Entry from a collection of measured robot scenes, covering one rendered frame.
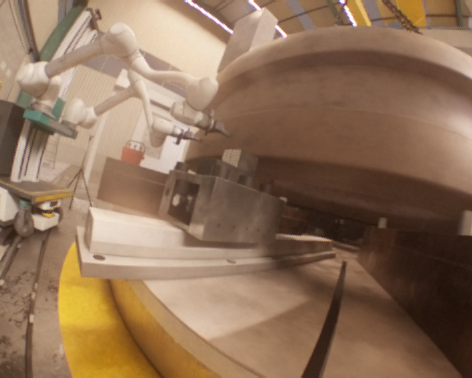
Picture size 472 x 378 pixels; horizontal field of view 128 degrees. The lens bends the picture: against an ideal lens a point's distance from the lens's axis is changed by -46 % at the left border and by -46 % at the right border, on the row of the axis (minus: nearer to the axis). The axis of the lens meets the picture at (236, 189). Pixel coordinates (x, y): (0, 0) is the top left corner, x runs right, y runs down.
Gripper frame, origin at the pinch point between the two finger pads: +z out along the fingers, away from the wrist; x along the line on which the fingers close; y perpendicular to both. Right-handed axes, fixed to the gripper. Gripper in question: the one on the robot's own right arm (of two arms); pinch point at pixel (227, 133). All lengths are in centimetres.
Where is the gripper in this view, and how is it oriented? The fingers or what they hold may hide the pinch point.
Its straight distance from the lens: 128.3
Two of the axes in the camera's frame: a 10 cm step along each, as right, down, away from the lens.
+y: -2.5, 9.7, -0.5
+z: 7.3, 2.3, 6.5
